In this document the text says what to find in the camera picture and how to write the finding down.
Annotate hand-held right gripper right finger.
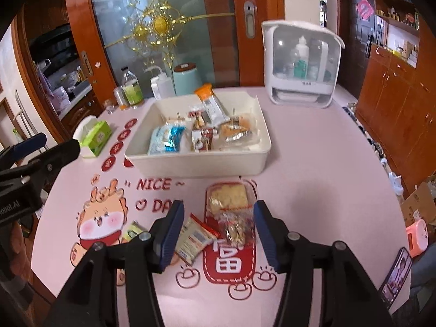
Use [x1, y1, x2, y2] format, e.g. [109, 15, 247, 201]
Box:
[253, 200, 392, 327]

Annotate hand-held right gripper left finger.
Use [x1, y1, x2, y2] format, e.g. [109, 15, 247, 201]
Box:
[44, 199, 186, 327]

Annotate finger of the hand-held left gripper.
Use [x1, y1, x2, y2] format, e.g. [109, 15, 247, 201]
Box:
[14, 139, 81, 187]
[0, 133, 47, 167]

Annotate clear nut bar packet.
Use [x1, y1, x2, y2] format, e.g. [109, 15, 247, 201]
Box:
[216, 211, 256, 247]

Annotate clear yellow cake packet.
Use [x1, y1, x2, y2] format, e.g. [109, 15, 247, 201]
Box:
[205, 182, 258, 222]

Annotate white plastic storage bin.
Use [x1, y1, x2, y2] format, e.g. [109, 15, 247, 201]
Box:
[124, 95, 272, 178]

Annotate pale blue white snack packet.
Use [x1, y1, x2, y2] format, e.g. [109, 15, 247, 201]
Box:
[147, 124, 188, 155]

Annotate clear fried puffs packet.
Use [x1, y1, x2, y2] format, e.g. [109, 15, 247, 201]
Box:
[218, 114, 258, 145]

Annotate orange white snack packet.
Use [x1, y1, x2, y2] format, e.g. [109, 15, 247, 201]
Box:
[194, 83, 230, 125]

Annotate person's left forearm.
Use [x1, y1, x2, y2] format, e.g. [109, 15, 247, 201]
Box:
[0, 218, 35, 314]

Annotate cream red edged snack packet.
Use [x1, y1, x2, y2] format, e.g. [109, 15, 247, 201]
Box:
[174, 213, 220, 266]

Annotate small green snack packet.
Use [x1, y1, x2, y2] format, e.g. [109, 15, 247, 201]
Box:
[122, 221, 149, 243]

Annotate green tissue box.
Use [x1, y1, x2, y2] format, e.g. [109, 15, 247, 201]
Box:
[72, 116, 113, 158]

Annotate pink printed table cover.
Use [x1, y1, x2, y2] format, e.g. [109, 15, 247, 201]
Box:
[31, 87, 413, 327]

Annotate glass jar with metal lid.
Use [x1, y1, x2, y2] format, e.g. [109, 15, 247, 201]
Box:
[113, 86, 127, 110]

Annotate kitchen dish rack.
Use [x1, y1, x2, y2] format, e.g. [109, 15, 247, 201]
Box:
[29, 24, 74, 79]

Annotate glass bottle with green label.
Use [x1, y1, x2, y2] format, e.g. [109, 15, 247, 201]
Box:
[121, 66, 145, 108]

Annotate dark red date packet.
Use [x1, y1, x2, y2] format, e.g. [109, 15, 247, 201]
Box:
[191, 109, 220, 152]

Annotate white squeeze bottle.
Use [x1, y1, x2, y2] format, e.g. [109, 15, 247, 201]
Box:
[144, 65, 176, 100]

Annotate smartphone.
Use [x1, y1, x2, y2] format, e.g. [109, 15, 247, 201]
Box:
[379, 247, 413, 309]

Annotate white shoe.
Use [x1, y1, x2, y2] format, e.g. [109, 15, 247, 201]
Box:
[388, 172, 404, 196]

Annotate row of shoes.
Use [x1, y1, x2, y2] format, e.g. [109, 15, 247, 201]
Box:
[342, 102, 389, 167]

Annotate white countertop storage cabinet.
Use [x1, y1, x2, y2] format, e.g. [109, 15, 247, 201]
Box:
[261, 20, 346, 108]

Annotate light blue canister wooden lid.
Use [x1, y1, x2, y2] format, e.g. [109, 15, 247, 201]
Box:
[173, 62, 201, 96]

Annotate pink pig toy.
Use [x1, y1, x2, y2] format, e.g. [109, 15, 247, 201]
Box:
[405, 220, 430, 258]

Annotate cardboard box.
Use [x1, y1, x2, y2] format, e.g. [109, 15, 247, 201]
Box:
[400, 180, 436, 227]

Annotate person's leg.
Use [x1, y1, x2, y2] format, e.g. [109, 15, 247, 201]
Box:
[398, 252, 436, 314]

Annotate gold door ornament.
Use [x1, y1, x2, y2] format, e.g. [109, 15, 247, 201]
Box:
[104, 0, 235, 75]

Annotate teal label bottle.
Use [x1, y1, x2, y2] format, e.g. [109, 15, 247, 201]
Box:
[293, 59, 309, 79]

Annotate frosted glass sliding door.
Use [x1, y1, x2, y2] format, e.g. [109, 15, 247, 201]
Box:
[87, 0, 239, 99]

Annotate brown wooden cabinets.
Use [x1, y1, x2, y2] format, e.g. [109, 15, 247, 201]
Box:
[356, 46, 436, 184]

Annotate white plastic bottle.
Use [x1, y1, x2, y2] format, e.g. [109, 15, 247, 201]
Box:
[295, 37, 309, 62]

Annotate dark entrance door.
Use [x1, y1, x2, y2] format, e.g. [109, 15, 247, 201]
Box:
[341, 0, 375, 99]

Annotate red diamond door decoration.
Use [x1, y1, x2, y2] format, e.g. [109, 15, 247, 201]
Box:
[356, 0, 373, 19]

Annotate silver door handle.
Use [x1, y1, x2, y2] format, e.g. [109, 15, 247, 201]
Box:
[81, 51, 93, 77]
[243, 2, 256, 39]

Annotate wall shelf with small things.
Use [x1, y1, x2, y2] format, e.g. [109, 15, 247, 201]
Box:
[373, 0, 421, 69]

